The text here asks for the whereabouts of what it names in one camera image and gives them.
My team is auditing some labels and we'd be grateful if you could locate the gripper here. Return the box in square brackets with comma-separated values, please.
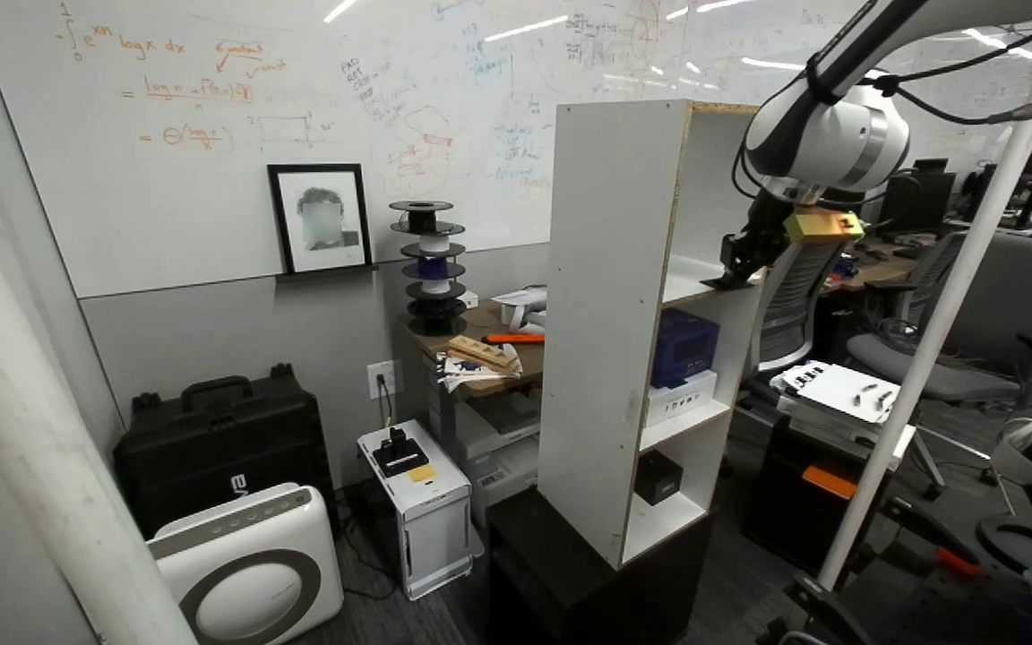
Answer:
[707, 191, 796, 291]

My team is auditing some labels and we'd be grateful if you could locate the white open shelf unit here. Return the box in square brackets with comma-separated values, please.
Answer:
[537, 99, 765, 572]

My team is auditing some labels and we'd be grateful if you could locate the mesh office chair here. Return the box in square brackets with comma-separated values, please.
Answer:
[743, 236, 850, 404]

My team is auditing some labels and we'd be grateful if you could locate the blue box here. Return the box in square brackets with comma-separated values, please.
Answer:
[651, 308, 721, 390]

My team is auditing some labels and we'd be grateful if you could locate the white flat box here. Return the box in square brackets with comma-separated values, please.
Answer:
[645, 368, 719, 427]

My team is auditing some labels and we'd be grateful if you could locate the monitor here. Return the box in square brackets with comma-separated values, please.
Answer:
[878, 159, 958, 237]

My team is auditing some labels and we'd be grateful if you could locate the white stand pole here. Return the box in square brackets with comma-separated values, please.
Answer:
[0, 161, 201, 645]
[815, 16, 1032, 593]

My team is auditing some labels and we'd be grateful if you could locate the white device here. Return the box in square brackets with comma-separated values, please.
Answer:
[490, 286, 549, 329]

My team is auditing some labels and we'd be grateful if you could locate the small black box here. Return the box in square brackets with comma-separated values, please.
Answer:
[633, 449, 685, 506]

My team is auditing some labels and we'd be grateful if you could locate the wooden desk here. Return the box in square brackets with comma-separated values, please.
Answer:
[408, 299, 547, 400]

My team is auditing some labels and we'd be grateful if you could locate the black box with orange label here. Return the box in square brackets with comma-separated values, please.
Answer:
[742, 416, 895, 576]

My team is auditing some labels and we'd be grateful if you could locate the grey office chair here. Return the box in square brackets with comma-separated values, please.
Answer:
[846, 229, 1032, 503]

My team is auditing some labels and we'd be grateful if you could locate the wooden block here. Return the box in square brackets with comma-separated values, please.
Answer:
[446, 335, 522, 376]

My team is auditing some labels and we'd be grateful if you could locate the printed booklet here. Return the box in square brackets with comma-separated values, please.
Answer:
[434, 351, 525, 394]

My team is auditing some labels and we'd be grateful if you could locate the grey printer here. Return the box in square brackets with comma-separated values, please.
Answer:
[430, 385, 543, 531]

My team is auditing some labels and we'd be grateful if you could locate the stack of filament spools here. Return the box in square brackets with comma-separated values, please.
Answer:
[388, 199, 469, 338]

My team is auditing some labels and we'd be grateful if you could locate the black cabinet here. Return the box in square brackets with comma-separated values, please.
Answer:
[486, 487, 715, 645]

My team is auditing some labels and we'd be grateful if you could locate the black device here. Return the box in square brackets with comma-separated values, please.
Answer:
[371, 427, 431, 478]

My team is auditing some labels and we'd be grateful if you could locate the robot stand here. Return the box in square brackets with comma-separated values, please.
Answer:
[767, 537, 1032, 645]

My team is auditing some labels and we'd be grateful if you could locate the white computer tower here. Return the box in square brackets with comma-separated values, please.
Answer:
[357, 420, 475, 602]

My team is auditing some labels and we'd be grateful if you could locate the framed portrait picture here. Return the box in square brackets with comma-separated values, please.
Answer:
[266, 162, 374, 276]

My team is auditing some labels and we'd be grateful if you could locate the whiteboard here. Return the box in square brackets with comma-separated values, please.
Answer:
[0, 0, 1032, 299]

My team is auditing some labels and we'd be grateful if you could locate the black hard case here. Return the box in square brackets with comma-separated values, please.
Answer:
[112, 362, 336, 540]

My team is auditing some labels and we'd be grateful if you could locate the white air purifier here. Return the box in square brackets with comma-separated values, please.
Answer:
[146, 483, 346, 645]

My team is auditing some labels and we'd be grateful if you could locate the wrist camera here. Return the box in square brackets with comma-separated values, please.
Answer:
[784, 210, 865, 245]

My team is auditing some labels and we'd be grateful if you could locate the wall socket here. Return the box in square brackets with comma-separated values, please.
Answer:
[365, 359, 399, 401]

